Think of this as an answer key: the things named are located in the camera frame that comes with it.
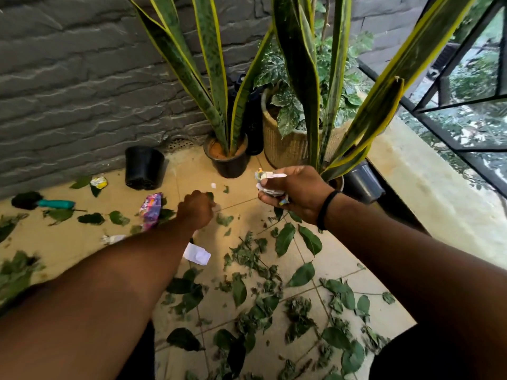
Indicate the person's right hand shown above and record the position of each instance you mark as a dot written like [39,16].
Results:
[303,191]

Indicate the person's left hand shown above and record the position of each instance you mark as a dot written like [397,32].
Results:
[195,209]

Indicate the person's left fingers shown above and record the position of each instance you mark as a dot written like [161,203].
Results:
[210,207]

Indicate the person's right thumb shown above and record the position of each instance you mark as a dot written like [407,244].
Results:
[279,172]

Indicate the person's left forearm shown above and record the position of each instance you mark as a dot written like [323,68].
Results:
[103,288]

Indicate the person's right forearm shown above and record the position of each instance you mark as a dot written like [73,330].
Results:
[416,273]

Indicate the woven basket planter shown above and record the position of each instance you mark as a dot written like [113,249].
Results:
[287,152]

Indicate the black pot with soil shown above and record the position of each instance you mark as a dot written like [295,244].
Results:
[229,164]

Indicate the white paper piece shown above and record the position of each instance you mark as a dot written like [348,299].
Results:
[197,254]

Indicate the tall black container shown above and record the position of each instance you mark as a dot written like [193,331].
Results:
[253,126]

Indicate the variegated leafy plant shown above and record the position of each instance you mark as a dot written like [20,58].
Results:
[287,114]

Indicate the black wristband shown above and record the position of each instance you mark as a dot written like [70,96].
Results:
[325,209]

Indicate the purple snack wrapper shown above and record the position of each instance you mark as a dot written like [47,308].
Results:
[150,211]

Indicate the round floor drain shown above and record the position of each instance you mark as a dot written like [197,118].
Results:
[179,144]

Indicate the empty black plastic pot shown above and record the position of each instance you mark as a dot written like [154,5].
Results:
[143,168]

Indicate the grey plastic pot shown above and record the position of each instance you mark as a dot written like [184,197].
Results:
[362,184]

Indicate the tall snake plant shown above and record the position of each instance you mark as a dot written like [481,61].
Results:
[301,75]

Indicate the small crumpled white wrapper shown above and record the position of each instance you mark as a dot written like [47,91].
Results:
[113,239]

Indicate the scattered green leaves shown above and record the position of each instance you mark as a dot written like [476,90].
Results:
[303,275]

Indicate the yellow white wrapper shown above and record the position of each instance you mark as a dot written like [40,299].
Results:
[99,182]

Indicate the small snake plant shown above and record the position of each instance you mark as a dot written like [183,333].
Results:
[214,71]

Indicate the person's left leg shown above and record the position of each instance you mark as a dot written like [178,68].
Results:
[138,358]

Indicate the person's leg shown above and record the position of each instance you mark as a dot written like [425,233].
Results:
[138,358]
[416,356]

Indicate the person's right leg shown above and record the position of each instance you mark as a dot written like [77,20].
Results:
[416,356]

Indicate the black metal window frame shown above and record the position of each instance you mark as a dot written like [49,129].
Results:
[455,108]

